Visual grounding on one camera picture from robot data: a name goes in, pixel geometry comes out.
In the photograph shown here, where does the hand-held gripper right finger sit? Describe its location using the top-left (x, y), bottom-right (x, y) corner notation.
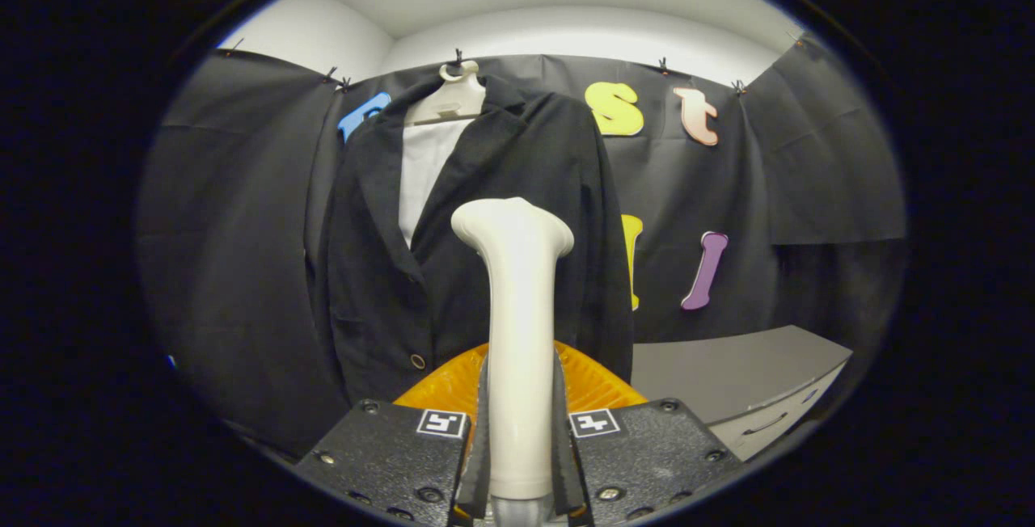
top-left (552, 341), bottom-right (743, 527)

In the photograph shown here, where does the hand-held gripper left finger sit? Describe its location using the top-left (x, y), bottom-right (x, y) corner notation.
top-left (295, 341), bottom-right (492, 527)

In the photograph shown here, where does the white garment steamer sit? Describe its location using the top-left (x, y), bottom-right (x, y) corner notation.
top-left (450, 197), bottom-right (576, 527)

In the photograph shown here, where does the black suit jacket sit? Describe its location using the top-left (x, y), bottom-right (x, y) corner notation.
top-left (311, 74), bottom-right (635, 408)

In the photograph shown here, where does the white shirt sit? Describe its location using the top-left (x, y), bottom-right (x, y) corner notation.
top-left (397, 117), bottom-right (475, 250)

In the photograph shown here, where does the grey cabinet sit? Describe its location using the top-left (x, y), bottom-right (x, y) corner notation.
top-left (630, 325), bottom-right (855, 463)

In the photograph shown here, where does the black backdrop cloth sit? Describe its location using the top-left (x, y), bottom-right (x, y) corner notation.
top-left (136, 32), bottom-right (908, 460)

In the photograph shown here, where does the white plastic hanger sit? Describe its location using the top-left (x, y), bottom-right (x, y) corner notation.
top-left (403, 60), bottom-right (488, 127)

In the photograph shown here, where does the row of black cloth clips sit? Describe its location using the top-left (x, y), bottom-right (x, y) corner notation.
top-left (225, 34), bottom-right (808, 96)

